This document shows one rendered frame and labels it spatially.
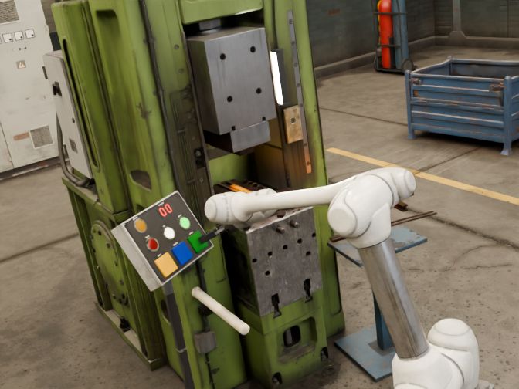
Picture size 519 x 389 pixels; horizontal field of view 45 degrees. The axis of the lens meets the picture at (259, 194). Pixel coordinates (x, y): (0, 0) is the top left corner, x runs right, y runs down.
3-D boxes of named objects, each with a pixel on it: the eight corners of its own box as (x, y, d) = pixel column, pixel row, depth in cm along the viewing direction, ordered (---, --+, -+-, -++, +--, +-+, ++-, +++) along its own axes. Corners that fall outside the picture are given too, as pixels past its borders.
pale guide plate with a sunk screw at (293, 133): (303, 139, 310) (299, 105, 304) (288, 143, 306) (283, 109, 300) (300, 138, 312) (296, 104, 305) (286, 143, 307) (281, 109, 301)
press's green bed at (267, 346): (332, 364, 332) (322, 287, 316) (273, 397, 315) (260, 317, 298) (273, 323, 377) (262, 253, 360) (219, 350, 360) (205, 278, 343)
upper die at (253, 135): (271, 140, 285) (268, 120, 282) (233, 153, 276) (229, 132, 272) (225, 127, 319) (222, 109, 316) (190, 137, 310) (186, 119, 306)
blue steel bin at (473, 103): (554, 132, 622) (555, 59, 597) (508, 155, 580) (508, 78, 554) (451, 118, 714) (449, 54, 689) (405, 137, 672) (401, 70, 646)
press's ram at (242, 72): (292, 113, 288) (280, 23, 274) (219, 135, 270) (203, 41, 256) (244, 102, 322) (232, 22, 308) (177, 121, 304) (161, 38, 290)
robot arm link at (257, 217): (252, 200, 243) (227, 201, 233) (279, 183, 233) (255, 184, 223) (261, 225, 240) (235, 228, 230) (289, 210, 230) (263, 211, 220)
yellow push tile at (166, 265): (178, 267, 245) (168, 251, 244) (166, 277, 239) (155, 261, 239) (175, 269, 246) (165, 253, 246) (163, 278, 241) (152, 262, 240)
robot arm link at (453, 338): (486, 372, 211) (486, 316, 203) (466, 405, 199) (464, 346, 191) (440, 359, 221) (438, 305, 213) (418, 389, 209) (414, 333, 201)
